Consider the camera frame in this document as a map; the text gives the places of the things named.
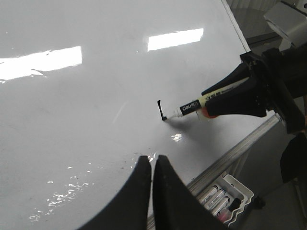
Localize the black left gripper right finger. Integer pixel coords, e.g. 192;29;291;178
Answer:
153;155;228;230

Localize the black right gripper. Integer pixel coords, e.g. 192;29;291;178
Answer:
201;47;307;134

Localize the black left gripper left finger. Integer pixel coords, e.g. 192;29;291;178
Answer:
79;156;152;230

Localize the black white whiteboard marker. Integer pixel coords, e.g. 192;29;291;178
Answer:
157;78;247;121

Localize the orange magnet taped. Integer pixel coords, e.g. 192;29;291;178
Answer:
196;107;218;121

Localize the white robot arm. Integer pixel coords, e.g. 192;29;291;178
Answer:
83;1;307;230

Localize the white whiteboard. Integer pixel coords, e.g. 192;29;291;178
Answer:
0;0;267;230

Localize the marker in tray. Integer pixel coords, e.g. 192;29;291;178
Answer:
211;196;230;216
198;185;219;205
204;189;226;210

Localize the pink eraser item in tray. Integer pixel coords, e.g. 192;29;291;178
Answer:
217;209;231;222

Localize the white plastic marker tray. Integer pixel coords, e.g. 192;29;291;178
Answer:
204;173;254;227

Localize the black marker cap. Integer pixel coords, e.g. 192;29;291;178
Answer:
228;198;241;212

